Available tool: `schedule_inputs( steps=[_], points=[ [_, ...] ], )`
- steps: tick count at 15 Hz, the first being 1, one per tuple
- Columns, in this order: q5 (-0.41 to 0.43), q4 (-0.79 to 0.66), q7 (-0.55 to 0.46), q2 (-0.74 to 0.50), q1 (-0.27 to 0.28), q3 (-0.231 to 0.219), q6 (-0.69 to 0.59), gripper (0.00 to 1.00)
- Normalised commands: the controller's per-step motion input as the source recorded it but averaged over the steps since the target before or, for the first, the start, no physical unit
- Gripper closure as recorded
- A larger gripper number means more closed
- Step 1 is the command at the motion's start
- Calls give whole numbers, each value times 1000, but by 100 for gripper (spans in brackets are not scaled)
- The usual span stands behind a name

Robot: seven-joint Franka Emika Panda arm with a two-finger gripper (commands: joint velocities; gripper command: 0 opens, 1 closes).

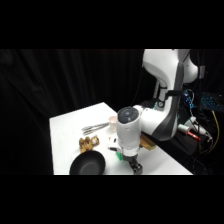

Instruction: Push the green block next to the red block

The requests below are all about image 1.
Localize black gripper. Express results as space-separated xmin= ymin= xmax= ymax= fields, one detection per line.
xmin=121 ymin=150 xmax=144 ymax=175

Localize green block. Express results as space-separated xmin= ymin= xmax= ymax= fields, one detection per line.
xmin=115 ymin=151 xmax=125 ymax=162

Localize brown wooden block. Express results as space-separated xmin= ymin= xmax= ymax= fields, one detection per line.
xmin=139 ymin=134 xmax=157 ymax=152

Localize black bowl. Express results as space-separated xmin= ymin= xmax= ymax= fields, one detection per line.
xmin=68 ymin=149 xmax=107 ymax=176

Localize tiger plush toy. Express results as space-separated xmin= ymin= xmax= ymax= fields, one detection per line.
xmin=78 ymin=134 xmax=101 ymax=154

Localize metal tongs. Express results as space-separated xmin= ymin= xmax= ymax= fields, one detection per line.
xmin=81 ymin=121 xmax=111 ymax=136

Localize black robot stand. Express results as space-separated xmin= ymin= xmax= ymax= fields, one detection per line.
xmin=156 ymin=131 xmax=218 ymax=176

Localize white cylinder with red tip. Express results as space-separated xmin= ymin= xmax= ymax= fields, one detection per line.
xmin=177 ymin=123 xmax=202 ymax=141

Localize blue-lit keyboard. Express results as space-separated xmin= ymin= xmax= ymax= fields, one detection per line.
xmin=199 ymin=93 xmax=224 ymax=112

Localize black curtain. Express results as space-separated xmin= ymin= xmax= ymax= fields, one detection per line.
xmin=0 ymin=49 xmax=224 ymax=176

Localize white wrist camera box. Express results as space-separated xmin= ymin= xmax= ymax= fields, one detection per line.
xmin=106 ymin=137 xmax=121 ymax=152

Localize blue cable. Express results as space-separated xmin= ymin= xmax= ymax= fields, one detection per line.
xmin=182 ymin=89 xmax=196 ymax=110

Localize yellow cable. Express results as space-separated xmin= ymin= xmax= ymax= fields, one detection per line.
xmin=209 ymin=109 xmax=222 ymax=153

